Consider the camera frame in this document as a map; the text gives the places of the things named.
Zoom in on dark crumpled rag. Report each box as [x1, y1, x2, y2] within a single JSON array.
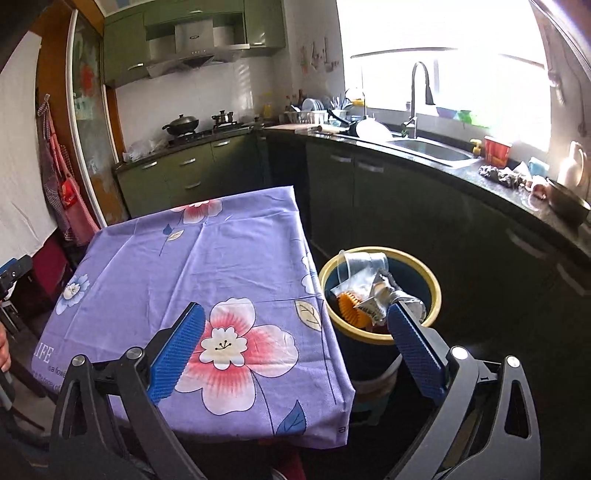
[[478, 164, 532, 190]]

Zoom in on red cup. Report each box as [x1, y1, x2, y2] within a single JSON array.
[[484, 136, 513, 167]]

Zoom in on hanging wall utensils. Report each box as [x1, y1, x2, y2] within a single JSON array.
[[300, 39, 342, 72]]

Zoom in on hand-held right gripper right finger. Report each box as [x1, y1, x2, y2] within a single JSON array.
[[385, 302, 542, 480]]

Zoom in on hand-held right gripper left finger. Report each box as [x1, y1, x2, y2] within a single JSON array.
[[48, 302, 206, 480]]

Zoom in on black pan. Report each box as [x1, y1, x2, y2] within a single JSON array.
[[330, 108, 365, 136]]

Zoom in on white hanging cloth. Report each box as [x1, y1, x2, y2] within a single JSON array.
[[0, 32, 58, 264]]

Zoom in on green cabinets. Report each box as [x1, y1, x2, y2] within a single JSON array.
[[102, 0, 287, 88], [115, 129, 269, 217]]

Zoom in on steel sink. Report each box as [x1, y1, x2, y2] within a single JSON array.
[[388, 137, 481, 169]]

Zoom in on green upper cabinets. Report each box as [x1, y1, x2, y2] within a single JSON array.
[[102, 0, 287, 88]]

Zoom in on white dish rack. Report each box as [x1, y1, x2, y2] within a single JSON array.
[[284, 98, 331, 125]]

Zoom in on black wok with lid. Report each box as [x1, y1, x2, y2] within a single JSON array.
[[161, 114, 200, 137]]

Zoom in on clear plastic bag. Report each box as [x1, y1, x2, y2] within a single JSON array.
[[122, 138, 167, 162]]

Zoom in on steel range hood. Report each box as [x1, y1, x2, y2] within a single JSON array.
[[145, 18, 250, 79]]

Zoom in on black gas stove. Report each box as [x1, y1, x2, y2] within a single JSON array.
[[164, 122, 252, 146]]

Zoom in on orange foam net sleeve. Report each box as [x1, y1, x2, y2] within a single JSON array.
[[336, 291, 377, 328]]

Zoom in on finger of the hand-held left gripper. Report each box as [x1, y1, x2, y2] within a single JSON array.
[[0, 255, 34, 303]]

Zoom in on steel kitchen faucet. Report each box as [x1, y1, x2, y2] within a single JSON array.
[[402, 61, 435, 139]]

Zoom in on bright window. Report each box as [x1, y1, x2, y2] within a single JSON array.
[[337, 0, 555, 153]]

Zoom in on dark lower cabinets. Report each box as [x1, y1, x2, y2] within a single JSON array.
[[263, 131, 591, 333]]

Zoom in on purple floral tablecloth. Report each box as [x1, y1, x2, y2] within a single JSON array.
[[30, 185, 356, 450]]

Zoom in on white jug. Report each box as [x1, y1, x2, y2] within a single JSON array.
[[556, 141, 589, 190]]

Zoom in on glass sliding door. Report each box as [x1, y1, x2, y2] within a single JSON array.
[[67, 9, 130, 227]]

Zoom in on metal bowl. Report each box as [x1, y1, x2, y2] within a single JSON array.
[[545, 178, 591, 227]]

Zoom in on person's left hand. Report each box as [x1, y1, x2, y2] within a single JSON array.
[[0, 323, 12, 372]]

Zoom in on white plate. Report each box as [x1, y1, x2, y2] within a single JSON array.
[[358, 117, 393, 139]]

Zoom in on green lower cabinets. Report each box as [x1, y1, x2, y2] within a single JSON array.
[[115, 129, 269, 217]]

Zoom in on blue bin with yellow rim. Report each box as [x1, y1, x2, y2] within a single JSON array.
[[318, 249, 443, 384]]

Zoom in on silver wrapper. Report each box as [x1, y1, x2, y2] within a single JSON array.
[[367, 270, 428, 324]]

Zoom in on clear plastic cup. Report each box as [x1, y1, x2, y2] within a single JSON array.
[[339, 249, 389, 289]]

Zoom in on red checked aprons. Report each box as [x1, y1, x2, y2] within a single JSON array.
[[37, 95, 100, 245]]

